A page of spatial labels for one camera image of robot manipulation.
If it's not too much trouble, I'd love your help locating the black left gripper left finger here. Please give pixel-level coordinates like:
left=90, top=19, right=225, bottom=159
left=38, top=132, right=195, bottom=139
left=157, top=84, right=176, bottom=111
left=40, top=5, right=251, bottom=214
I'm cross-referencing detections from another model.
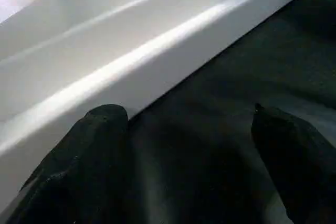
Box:
left=0, top=104, right=130, bottom=224

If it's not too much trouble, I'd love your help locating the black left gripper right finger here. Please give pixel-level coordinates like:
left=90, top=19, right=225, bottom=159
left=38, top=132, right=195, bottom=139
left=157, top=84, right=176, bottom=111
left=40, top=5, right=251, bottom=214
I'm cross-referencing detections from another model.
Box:
left=251, top=103, right=336, bottom=224

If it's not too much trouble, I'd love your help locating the black plastic mat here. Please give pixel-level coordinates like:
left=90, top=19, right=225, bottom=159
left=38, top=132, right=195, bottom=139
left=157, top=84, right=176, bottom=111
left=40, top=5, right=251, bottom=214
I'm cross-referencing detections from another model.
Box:
left=121, top=0, right=336, bottom=224

